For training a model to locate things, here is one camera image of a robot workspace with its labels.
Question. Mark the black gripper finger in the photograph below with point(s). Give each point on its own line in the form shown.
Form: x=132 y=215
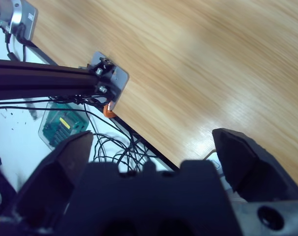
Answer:
x=254 y=169
x=55 y=177

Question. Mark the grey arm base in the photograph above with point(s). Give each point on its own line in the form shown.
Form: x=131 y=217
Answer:
x=21 y=17

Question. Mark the bystander in dark clothes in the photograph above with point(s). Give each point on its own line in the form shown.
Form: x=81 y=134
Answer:
x=1 y=189

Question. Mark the green circuit board case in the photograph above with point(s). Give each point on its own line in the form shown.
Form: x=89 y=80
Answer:
x=62 y=125

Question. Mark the dark post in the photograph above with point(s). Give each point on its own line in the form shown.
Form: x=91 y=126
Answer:
x=40 y=78

